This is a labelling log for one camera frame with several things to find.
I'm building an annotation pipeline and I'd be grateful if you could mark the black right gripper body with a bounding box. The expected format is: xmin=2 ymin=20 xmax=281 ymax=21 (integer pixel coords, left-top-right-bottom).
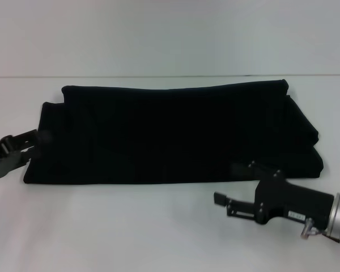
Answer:
xmin=254 ymin=169 xmax=335 ymax=226

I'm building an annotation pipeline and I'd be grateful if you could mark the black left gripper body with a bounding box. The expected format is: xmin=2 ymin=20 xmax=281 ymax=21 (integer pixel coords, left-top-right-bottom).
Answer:
xmin=0 ymin=135 xmax=32 ymax=180

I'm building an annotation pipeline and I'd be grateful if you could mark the black shirt with FREE print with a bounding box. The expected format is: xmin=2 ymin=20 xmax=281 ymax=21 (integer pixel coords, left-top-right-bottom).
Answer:
xmin=22 ymin=79 xmax=325 ymax=186

